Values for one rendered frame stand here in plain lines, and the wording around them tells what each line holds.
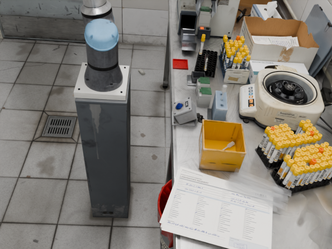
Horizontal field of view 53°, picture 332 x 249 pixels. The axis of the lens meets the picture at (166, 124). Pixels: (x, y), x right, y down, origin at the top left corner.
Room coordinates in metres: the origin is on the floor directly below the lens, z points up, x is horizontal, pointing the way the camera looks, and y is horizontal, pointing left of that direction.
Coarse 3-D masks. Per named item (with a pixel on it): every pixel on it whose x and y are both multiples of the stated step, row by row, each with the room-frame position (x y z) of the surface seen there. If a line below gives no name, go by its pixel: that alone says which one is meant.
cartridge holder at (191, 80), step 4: (192, 72) 1.15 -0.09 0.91; (196, 72) 1.16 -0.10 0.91; (200, 72) 1.16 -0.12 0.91; (204, 72) 1.16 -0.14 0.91; (188, 76) 1.15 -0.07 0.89; (192, 76) 1.13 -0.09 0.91; (196, 76) 1.16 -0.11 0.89; (200, 76) 1.16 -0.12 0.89; (204, 76) 1.14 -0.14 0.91; (188, 80) 1.13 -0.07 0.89; (192, 80) 1.11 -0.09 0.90; (196, 80) 1.11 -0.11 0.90; (188, 84) 1.11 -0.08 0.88; (192, 84) 1.11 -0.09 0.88
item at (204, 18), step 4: (200, 12) 1.30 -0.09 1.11; (204, 12) 1.30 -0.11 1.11; (208, 12) 1.30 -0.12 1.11; (200, 16) 1.30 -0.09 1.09; (204, 16) 1.30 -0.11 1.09; (208, 16) 1.30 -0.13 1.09; (200, 20) 1.30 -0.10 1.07; (204, 20) 1.30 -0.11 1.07; (208, 20) 1.30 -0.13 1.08; (200, 24) 1.30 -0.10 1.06; (204, 24) 1.30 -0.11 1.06; (208, 24) 1.30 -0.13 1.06
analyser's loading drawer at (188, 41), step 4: (180, 24) 1.54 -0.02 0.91; (184, 24) 1.55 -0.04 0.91; (180, 28) 1.51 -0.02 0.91; (184, 28) 1.51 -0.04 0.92; (188, 28) 1.51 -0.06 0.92; (192, 28) 1.52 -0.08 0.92; (184, 32) 1.44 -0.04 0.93; (188, 32) 1.45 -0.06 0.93; (192, 32) 1.45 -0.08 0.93; (184, 36) 1.40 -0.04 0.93; (188, 36) 1.40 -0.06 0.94; (192, 36) 1.40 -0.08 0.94; (184, 40) 1.40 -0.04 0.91; (188, 40) 1.40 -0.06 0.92; (192, 40) 1.40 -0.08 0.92; (184, 44) 1.34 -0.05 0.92; (188, 44) 1.34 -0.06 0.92; (192, 44) 1.35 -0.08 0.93; (196, 44) 1.35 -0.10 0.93; (184, 48) 1.34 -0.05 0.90; (188, 48) 1.34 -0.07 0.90; (192, 48) 1.35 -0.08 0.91
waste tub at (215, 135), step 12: (204, 120) 0.80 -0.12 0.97; (204, 132) 0.80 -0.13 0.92; (216, 132) 0.80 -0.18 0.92; (228, 132) 0.81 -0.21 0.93; (240, 132) 0.78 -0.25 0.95; (204, 144) 0.70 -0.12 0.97; (216, 144) 0.79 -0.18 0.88; (240, 144) 0.75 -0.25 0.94; (204, 156) 0.68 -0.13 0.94; (216, 156) 0.68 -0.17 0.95; (228, 156) 0.68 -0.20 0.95; (240, 156) 0.68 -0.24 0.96; (204, 168) 0.68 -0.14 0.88; (216, 168) 0.68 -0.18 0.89; (228, 168) 0.68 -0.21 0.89
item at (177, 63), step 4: (172, 60) 1.27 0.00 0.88; (176, 60) 1.28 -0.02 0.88; (180, 60) 1.28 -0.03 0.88; (184, 60) 1.28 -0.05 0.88; (172, 64) 1.24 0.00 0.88; (176, 64) 1.25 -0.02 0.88; (180, 64) 1.25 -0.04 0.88; (184, 64) 1.25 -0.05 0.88; (176, 68) 1.22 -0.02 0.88; (180, 68) 1.22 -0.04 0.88; (184, 68) 1.22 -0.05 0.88
